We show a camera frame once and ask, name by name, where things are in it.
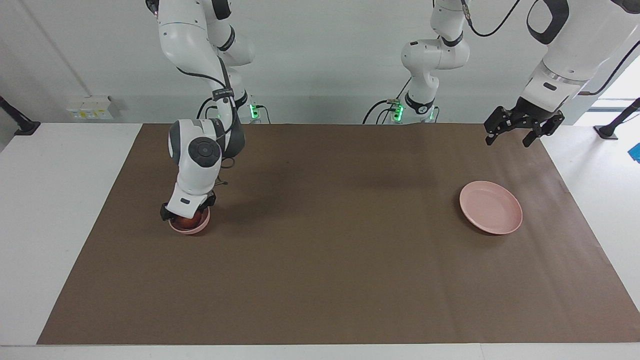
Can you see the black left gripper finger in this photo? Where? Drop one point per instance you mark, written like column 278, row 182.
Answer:
column 495, row 125
column 550, row 125

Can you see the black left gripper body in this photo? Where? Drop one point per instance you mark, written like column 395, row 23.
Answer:
column 527, row 115

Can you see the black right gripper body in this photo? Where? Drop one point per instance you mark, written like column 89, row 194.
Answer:
column 164, row 212

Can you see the dark red apple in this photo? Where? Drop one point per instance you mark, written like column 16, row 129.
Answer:
column 187, row 224

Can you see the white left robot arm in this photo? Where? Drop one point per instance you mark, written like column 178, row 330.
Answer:
column 430, row 55

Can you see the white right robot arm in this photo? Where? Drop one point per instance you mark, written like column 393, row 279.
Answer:
column 195, row 170

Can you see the pink bowl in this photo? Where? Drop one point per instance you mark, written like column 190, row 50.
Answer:
column 190, row 231

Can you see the pink plate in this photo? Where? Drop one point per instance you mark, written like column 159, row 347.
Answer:
column 492, row 207

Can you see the black clamp stand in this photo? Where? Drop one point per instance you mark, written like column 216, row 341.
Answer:
column 607, row 131
column 25, row 127

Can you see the bright window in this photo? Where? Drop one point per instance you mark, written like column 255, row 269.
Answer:
column 620, row 90

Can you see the blue object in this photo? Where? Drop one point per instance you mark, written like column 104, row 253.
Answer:
column 636, row 152

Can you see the brown paper table mat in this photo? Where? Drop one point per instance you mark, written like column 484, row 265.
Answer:
column 325, row 250

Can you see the white wall socket box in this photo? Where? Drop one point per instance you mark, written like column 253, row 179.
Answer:
column 90, row 107

